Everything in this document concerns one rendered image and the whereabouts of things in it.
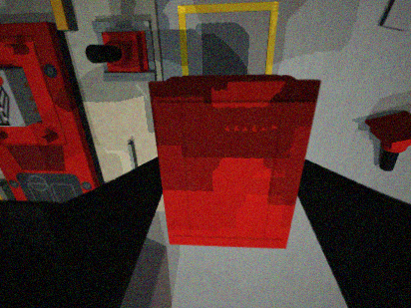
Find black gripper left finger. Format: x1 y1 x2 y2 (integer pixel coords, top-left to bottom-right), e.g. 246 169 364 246
0 157 163 308

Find yellow rectangular outline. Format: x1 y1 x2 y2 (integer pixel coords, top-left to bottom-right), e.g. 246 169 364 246
178 1 278 76

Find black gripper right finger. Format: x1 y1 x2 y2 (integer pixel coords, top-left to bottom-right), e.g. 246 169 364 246
298 159 411 308

